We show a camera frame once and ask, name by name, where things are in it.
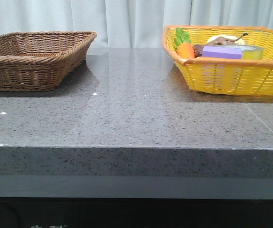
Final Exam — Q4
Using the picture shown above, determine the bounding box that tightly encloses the yellow-green packing tape roll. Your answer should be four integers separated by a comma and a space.
232, 45, 264, 60

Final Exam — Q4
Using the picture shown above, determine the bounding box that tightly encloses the orange toy carrot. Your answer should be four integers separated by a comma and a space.
174, 27, 195, 59

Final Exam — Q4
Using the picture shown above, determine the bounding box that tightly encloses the dark brown chocolate toy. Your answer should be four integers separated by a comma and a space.
193, 44, 204, 57

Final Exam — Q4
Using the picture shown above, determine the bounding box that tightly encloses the white curtain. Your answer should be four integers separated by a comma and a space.
0, 0, 273, 48

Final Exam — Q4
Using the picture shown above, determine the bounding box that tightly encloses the purple rectangular block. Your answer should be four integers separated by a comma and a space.
201, 46, 242, 59

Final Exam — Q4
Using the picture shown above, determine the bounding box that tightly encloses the brown wicker basket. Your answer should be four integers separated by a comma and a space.
0, 31, 97, 92

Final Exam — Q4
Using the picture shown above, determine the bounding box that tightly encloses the brown toy animal figure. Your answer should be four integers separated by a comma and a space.
207, 32, 249, 46

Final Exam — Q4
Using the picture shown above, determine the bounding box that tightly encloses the yellow woven basket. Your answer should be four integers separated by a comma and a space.
162, 25, 273, 95

